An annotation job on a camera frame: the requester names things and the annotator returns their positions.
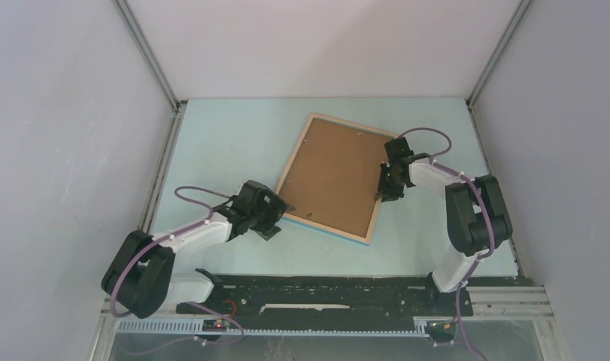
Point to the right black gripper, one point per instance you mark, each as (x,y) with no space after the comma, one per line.
(383,192)

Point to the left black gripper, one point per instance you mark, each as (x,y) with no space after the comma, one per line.
(275,208)

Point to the brown backing board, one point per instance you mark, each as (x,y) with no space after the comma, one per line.
(334,174)

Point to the wooden picture frame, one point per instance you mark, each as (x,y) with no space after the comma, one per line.
(329,230)

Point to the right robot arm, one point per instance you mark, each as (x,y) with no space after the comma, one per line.
(477,219)

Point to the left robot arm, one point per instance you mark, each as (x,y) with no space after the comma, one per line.
(139,279)

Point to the aluminium mounting profile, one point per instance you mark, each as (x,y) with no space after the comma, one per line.
(488,303)

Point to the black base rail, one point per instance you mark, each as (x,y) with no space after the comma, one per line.
(334,304)

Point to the left corner aluminium post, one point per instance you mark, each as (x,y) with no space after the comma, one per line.
(137,34)

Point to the corner aluminium post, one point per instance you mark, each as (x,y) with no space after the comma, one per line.
(137,34)
(520,12)

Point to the right corner aluminium post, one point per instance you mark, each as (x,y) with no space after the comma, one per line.
(520,12)

